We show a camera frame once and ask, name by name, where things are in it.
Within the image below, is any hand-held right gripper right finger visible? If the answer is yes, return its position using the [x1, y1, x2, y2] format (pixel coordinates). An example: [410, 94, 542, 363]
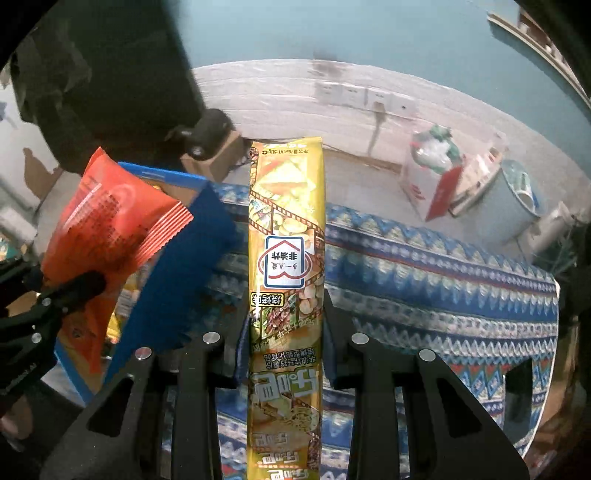
[322, 286, 530, 480]

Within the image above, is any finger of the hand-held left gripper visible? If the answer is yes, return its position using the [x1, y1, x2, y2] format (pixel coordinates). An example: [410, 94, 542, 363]
[0, 271, 108, 402]
[0, 258, 45, 305]

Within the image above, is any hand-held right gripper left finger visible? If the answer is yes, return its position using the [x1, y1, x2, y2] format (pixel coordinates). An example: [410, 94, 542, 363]
[39, 298, 251, 480]

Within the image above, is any red-orange snack packet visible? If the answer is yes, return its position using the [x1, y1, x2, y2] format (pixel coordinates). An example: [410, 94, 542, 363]
[41, 147, 194, 376]

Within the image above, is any blue cardboard box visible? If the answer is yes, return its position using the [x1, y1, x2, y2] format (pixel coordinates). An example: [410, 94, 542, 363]
[54, 161, 237, 409]

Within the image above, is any long yellow snack packet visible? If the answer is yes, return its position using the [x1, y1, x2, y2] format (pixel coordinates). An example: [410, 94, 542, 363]
[246, 135, 328, 480]

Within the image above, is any blue patterned cloth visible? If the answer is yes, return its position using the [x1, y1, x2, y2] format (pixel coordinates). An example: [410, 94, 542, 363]
[164, 181, 560, 480]

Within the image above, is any red and white carton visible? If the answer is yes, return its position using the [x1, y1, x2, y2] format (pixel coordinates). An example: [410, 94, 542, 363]
[399, 157, 462, 222]

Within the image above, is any light blue trash bin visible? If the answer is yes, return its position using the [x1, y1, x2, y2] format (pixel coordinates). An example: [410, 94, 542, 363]
[471, 159, 548, 245]

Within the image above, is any black hanging cloth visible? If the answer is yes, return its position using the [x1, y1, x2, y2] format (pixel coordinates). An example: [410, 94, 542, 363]
[9, 0, 205, 172]

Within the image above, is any brown paper bag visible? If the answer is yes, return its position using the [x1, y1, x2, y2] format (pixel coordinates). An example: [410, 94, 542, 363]
[450, 134, 509, 215]

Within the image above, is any white plastic bottle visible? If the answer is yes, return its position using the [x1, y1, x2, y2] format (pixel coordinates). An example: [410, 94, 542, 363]
[526, 203, 573, 250]

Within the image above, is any black camera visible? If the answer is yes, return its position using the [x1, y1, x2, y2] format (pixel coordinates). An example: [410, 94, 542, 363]
[166, 108, 232, 161]

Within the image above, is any grey power cable with plug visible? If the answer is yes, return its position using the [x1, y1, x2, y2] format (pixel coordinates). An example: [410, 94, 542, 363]
[367, 104, 389, 158]

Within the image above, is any wall shelf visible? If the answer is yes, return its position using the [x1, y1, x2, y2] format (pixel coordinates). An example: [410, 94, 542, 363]
[487, 11, 591, 107]

